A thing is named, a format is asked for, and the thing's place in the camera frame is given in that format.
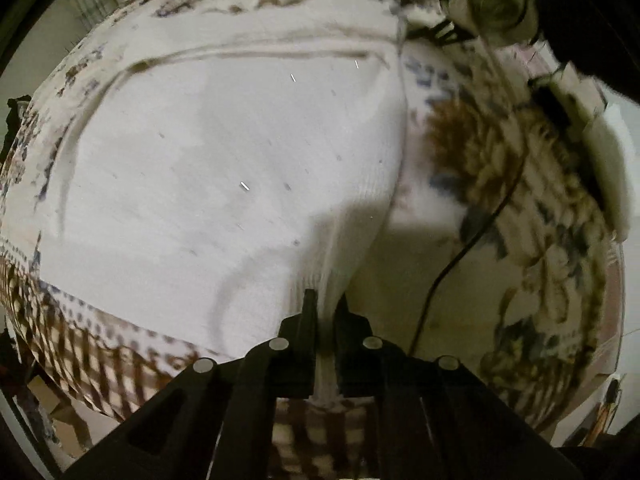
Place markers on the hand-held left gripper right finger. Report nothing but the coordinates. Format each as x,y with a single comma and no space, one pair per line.
344,316

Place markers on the printed floral blanket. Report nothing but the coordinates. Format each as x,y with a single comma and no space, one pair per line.
500,170

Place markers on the white knit garment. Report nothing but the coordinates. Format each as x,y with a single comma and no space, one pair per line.
215,170

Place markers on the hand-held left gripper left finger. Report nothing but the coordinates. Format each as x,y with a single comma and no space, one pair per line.
309,310

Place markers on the cardboard box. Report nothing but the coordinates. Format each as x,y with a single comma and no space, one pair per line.
50,405

